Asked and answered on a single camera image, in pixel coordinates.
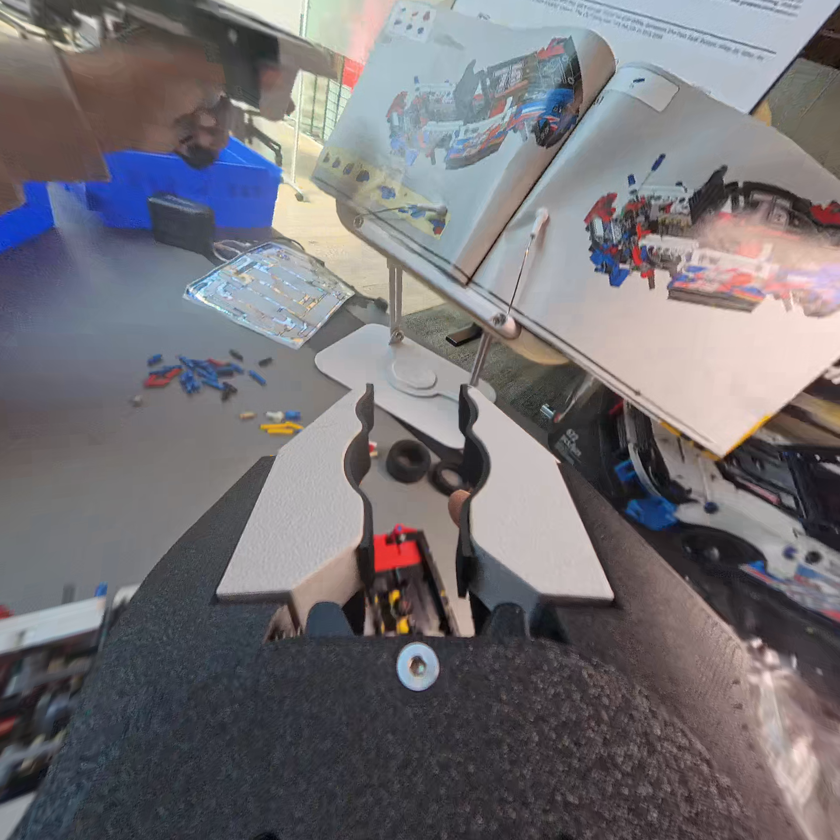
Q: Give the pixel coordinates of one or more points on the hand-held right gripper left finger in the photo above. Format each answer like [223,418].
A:
[295,518]

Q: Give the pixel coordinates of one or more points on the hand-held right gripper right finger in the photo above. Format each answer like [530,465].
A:
[531,525]

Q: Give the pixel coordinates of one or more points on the toy brick car model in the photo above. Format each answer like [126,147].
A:
[394,558]

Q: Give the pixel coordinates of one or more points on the grey desk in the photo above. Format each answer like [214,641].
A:
[98,459]

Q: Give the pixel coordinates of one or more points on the tan round toy piece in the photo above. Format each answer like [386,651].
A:
[459,506]

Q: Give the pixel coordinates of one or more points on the black toy tyre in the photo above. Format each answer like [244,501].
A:
[446,479]
[408,461]

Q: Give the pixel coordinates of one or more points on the white metal book stand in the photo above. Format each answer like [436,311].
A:
[367,367]

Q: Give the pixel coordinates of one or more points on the pile of blue toy pins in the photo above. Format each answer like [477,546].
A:
[193,377]

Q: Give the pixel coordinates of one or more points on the toy set box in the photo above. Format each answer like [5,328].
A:
[722,518]

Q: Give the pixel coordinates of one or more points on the red toy pin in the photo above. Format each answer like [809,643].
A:
[163,377]

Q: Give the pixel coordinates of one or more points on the small black block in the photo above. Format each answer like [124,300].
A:
[463,337]

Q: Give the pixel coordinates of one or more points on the toy instruction booklet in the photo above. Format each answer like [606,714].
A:
[656,367]

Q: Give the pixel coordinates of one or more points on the flat clear plastic bag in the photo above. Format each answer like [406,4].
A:
[269,295]

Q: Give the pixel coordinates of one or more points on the black box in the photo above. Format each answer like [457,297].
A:
[180,223]

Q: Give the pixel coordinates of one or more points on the blue plastic bin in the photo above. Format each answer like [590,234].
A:
[19,220]
[229,190]

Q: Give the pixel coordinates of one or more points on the crumpled clear plastic bag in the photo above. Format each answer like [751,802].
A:
[800,735]

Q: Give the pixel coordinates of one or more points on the black office chair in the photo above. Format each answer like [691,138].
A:
[259,131]

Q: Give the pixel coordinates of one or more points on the white printed poster board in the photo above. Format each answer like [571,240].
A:
[689,59]

